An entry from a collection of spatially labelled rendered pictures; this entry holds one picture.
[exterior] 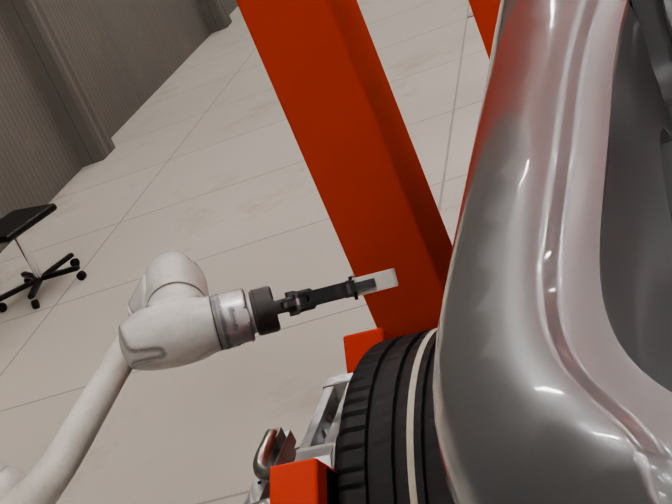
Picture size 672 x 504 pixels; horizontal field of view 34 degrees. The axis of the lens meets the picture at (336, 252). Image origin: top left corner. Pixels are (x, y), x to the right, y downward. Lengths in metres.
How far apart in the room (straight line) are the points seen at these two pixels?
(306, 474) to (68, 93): 8.27
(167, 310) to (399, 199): 0.52
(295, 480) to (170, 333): 0.33
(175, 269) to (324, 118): 0.39
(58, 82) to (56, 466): 7.90
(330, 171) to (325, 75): 0.18
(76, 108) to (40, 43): 0.61
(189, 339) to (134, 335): 0.09
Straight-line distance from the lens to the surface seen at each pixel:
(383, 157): 2.00
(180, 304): 1.74
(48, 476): 1.89
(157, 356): 1.74
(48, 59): 9.64
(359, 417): 1.58
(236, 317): 1.72
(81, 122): 9.71
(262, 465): 1.89
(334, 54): 1.95
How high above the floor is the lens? 1.93
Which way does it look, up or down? 21 degrees down
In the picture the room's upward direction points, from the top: 23 degrees counter-clockwise
